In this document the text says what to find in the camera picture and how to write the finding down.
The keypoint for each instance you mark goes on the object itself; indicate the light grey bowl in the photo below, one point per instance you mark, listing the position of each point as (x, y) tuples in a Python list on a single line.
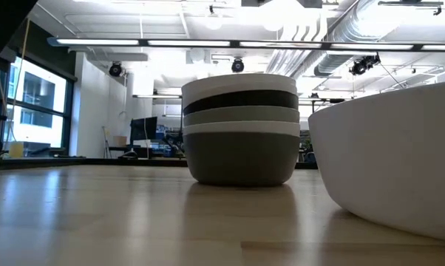
[(241, 115)]

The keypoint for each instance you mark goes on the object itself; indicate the black bowl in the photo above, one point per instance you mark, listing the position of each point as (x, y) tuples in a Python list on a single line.
[(241, 99)]

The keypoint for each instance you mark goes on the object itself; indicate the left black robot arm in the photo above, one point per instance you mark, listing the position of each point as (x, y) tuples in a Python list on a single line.
[(0, 18)]

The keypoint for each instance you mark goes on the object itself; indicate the dark grey bowl white rim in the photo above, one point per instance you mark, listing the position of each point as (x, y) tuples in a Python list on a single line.
[(241, 159)]

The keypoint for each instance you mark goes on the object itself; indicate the black round ceiling spotlight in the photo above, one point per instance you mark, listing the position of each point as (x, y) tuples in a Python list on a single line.
[(115, 69), (237, 65)]

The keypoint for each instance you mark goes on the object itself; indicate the black computer monitor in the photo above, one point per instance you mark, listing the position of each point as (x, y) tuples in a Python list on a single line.
[(143, 128)]

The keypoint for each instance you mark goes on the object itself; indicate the long ceiling light bar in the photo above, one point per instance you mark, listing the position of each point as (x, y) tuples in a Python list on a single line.
[(189, 43)]

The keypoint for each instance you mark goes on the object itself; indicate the cardboard box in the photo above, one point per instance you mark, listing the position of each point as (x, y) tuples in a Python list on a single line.
[(119, 141)]

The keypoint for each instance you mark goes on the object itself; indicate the black track spotlights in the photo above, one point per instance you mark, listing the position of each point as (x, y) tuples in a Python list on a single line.
[(363, 64)]

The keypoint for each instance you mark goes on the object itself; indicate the large black-framed window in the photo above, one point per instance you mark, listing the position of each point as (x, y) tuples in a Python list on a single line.
[(37, 103)]

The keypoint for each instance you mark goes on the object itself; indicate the yellow bucket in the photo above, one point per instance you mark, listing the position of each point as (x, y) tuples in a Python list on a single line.
[(16, 149)]

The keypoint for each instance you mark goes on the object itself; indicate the black metal table frame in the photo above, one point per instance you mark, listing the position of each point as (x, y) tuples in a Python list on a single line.
[(97, 162)]

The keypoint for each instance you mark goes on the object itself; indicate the silver ventilation duct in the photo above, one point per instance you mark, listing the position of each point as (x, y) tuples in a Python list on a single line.
[(355, 22)]

